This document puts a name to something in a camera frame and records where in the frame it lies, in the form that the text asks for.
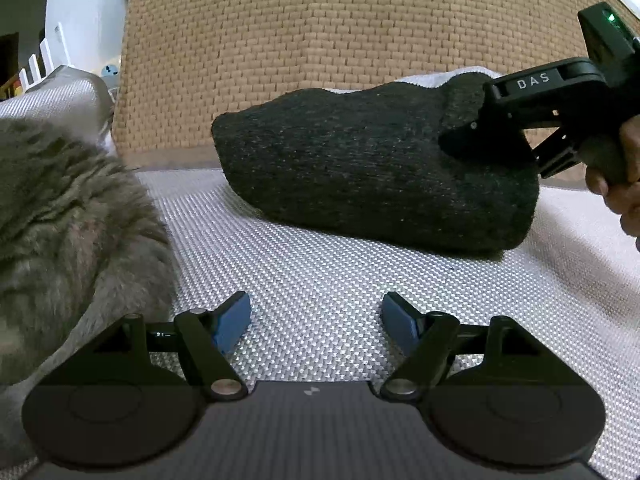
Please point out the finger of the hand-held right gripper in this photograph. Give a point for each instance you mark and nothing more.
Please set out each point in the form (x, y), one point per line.
(475, 135)

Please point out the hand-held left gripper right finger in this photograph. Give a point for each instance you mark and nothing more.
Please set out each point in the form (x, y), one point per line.
(400, 322)

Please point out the white slatted rack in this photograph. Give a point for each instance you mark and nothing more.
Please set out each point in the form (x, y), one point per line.
(47, 57)

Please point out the grey tabby cat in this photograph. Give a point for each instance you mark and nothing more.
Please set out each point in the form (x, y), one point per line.
(65, 220)

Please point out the stack of books and boxes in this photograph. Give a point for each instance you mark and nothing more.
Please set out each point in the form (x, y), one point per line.
(12, 87)

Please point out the person's right hand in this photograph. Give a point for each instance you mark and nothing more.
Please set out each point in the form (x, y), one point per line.
(625, 205)

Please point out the pale printed cloth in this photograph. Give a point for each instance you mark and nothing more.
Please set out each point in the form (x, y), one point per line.
(109, 71)

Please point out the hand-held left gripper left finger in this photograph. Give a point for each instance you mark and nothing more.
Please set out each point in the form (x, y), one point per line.
(232, 322)

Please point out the grey woven bed mat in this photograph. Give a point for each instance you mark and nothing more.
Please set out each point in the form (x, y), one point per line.
(310, 270)

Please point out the dark sweater with squirrel embroidery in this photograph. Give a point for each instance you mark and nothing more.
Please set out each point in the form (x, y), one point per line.
(350, 170)

